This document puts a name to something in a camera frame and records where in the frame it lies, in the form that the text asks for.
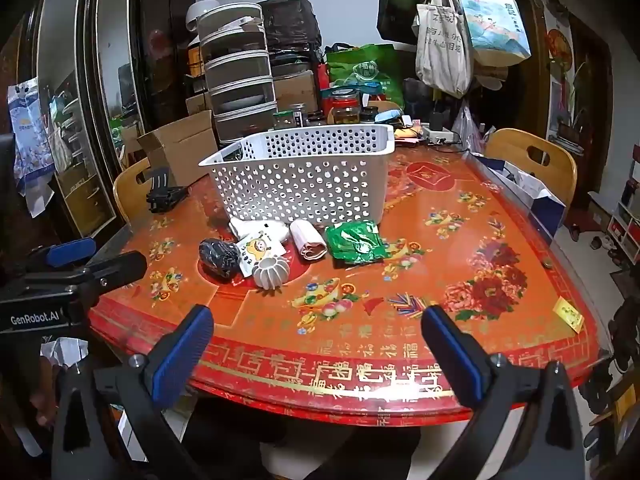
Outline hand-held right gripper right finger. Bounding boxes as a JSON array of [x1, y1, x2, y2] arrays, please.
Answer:
[[421, 304, 587, 480]]

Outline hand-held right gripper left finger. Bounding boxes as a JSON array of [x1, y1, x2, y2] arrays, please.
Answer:
[[50, 304, 216, 480]]

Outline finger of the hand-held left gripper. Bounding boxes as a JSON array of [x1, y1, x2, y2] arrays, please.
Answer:
[[72, 251, 148, 293], [25, 237, 97, 273]]

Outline white ribbed round holder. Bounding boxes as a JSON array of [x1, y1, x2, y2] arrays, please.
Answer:
[[252, 255, 291, 291]]

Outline white cartoon printed pouch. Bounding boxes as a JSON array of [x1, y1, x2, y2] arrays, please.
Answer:
[[236, 230, 287, 277]]

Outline green foil packet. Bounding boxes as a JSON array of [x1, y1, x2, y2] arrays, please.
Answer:
[[325, 221, 386, 265]]

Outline pink towel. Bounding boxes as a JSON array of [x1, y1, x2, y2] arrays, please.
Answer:
[[290, 218, 328, 262]]

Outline white perforated plastic basket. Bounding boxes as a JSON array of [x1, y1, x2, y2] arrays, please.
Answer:
[[198, 124, 396, 226]]

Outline crumpled white paper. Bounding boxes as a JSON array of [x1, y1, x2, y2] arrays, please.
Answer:
[[40, 337, 88, 366]]

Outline wooden chair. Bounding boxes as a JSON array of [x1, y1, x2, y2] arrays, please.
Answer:
[[112, 157, 156, 226], [485, 128, 578, 206]]

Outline red floral tablecloth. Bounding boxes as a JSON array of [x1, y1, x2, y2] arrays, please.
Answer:
[[87, 135, 601, 428]]

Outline yellow card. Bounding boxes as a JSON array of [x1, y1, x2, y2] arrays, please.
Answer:
[[554, 297, 586, 333]]

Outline blue and white plastic bag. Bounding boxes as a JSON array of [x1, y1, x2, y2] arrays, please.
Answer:
[[7, 77, 56, 218]]

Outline open brown cardboard box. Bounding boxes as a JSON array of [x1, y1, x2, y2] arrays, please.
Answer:
[[137, 110, 221, 186]]

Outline dark mirrored wardrobe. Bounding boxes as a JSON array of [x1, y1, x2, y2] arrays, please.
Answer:
[[0, 0, 196, 241]]

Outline blue cardboard box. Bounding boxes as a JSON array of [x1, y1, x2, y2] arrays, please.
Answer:
[[472, 152, 568, 241]]

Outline shelf with colourful boxes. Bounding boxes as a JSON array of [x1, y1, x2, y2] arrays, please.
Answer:
[[607, 145, 640, 266]]

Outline clear plastic bag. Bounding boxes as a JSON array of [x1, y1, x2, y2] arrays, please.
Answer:
[[452, 100, 483, 153]]

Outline stacked grey storage drawers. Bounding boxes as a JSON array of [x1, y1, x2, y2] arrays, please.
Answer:
[[196, 2, 278, 143]]

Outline closed brown cardboard box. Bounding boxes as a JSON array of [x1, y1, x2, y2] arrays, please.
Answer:
[[272, 72, 321, 113]]

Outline white bowl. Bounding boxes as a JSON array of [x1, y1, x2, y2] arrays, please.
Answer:
[[186, 0, 221, 28]]

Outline glass jar with red lid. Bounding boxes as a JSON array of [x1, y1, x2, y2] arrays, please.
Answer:
[[327, 87, 362, 126]]

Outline black zipped bag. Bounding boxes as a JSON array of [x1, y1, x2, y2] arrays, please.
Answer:
[[257, 0, 323, 56]]

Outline green shopping bag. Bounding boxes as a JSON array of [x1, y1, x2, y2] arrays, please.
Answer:
[[325, 42, 406, 106]]

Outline beige canvas tote bag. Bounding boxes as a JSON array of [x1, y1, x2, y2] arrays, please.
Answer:
[[414, 0, 473, 98]]

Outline colourful printed tote bag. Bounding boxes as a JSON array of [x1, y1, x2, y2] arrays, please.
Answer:
[[457, 0, 532, 67]]

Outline black hanging bag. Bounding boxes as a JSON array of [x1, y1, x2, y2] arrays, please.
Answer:
[[377, 0, 421, 46]]

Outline red wall decoration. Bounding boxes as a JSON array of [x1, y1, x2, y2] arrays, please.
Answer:
[[545, 27, 573, 63]]

